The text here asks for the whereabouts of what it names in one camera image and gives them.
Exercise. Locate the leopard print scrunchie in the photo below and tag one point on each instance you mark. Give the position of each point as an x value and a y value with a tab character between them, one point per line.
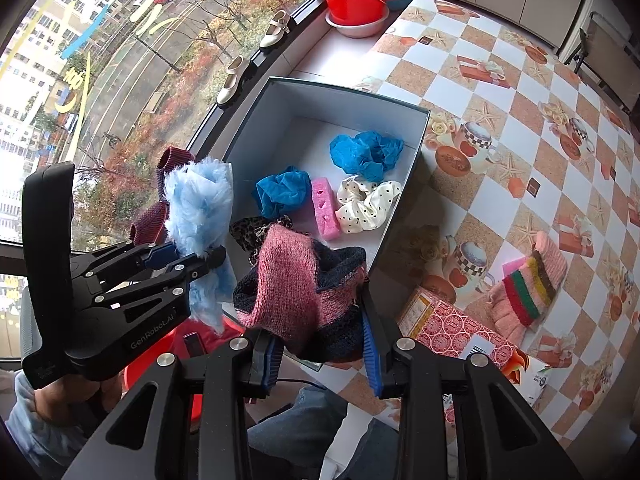
250	230

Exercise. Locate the person's leg in jeans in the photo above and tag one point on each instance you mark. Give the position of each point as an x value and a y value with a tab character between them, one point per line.
300	425

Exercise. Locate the metal folding chair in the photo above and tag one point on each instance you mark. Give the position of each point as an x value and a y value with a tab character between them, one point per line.
600	30

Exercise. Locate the grey storage box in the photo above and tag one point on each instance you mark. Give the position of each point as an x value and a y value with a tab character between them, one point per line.
310	105

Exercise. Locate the white dotted scrunchie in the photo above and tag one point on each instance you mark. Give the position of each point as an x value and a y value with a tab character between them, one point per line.
370	205

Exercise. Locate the light blue fluffy cloth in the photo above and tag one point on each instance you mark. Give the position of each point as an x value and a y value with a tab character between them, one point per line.
200	200

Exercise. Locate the red basin below table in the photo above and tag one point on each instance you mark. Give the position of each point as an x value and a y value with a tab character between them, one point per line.
212	332

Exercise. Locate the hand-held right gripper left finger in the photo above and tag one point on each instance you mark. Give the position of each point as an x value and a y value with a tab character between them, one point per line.
270	360

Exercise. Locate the white plastic basin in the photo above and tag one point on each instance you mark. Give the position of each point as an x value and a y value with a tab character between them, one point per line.
357	31

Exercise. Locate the maroon ribbed band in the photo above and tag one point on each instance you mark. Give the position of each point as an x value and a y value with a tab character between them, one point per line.
150	220

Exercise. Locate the blue crinkled cloth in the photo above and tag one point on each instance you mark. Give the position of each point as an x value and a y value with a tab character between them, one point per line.
367	152
282	192

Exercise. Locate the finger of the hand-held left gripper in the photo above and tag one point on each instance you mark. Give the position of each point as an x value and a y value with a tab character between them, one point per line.
200	265
155	258

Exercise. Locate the pink striped knit sock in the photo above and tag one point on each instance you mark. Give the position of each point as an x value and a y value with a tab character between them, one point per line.
520	290

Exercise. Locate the person's left forearm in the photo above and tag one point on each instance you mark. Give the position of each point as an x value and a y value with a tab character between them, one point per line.
25	420

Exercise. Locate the person's left hand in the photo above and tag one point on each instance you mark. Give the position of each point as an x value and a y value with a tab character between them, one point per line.
65	402

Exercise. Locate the pink sponge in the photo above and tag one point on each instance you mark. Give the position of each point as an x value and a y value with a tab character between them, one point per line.
325	210

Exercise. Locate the red and yellow cardboard box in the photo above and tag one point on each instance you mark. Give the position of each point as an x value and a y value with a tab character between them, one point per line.
450	327

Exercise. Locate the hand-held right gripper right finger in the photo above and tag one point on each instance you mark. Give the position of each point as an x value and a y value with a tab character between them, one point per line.
372	360

